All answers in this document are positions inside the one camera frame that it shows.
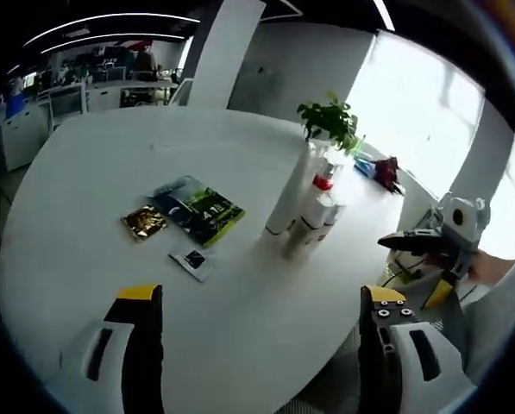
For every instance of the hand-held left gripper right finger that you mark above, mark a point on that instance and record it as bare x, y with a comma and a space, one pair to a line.
378, 358

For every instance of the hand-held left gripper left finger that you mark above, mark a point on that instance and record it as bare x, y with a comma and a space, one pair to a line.
142, 345

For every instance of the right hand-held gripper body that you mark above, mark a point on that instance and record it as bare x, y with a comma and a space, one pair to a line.
464, 228

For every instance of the small silver skincare sachet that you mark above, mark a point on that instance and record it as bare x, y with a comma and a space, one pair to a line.
193, 261

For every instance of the short clear-capped white skincare bottle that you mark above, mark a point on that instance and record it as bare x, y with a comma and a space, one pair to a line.
311, 215

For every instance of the red-collared white skincare bottle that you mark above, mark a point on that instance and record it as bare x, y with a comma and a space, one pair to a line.
322, 182

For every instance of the gold foil skincare sachet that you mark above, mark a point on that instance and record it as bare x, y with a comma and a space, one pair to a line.
144, 222

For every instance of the tall white skincare tube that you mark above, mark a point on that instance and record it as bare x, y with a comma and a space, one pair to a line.
293, 190

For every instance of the dark green skincare sachet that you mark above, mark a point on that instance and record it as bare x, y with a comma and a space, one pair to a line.
201, 211

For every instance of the blue storage box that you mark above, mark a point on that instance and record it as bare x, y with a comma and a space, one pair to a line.
15, 103

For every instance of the person's right hand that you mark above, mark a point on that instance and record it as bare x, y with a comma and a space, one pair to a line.
496, 269

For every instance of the person's white shirt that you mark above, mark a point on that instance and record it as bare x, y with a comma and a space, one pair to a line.
507, 310

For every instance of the blue packet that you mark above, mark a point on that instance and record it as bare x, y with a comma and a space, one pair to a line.
364, 166

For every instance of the potted green plant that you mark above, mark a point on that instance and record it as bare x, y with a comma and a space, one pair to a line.
328, 118

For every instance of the white background chair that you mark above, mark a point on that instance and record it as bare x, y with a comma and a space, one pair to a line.
181, 91

